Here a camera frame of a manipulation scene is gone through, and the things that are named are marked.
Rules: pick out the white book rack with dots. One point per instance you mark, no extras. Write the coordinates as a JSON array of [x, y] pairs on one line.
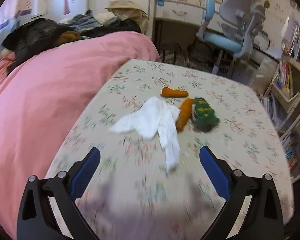
[[286, 80], [291, 145]]

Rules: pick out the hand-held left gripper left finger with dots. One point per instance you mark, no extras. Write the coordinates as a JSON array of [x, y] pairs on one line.
[[86, 172]]

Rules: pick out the white tissue paper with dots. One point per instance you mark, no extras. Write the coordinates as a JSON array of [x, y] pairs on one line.
[[150, 120]]

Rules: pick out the short orange carrot piece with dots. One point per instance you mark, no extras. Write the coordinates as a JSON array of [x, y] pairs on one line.
[[173, 93]]

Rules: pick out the grey and blue desk chair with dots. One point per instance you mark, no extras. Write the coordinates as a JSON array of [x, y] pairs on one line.
[[225, 42]]

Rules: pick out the green snack packet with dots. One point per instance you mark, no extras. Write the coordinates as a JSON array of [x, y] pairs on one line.
[[205, 115]]

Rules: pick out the blue denim clothes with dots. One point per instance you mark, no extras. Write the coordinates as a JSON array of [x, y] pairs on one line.
[[86, 21]]

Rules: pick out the white study desk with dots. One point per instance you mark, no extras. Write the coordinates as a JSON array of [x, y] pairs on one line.
[[175, 11]]

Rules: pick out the black jacket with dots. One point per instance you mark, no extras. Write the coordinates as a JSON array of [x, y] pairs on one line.
[[32, 37]]

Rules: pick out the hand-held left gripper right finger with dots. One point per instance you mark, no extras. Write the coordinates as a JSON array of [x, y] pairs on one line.
[[213, 171]]

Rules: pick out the floral bed sheet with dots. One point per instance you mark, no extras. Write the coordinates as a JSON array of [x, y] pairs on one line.
[[145, 160]]

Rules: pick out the pink blanket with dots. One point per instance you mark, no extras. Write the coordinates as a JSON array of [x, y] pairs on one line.
[[40, 105]]

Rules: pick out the long orange carrot piece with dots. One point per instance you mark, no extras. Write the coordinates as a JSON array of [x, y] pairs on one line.
[[185, 115]]

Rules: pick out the translucent plastic bin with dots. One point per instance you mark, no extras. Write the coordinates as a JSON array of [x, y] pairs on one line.
[[263, 73]]

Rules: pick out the beige cloth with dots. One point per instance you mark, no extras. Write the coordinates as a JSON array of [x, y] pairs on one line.
[[126, 11]]

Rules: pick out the brown cloth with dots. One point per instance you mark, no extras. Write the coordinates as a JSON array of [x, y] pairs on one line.
[[68, 38]]

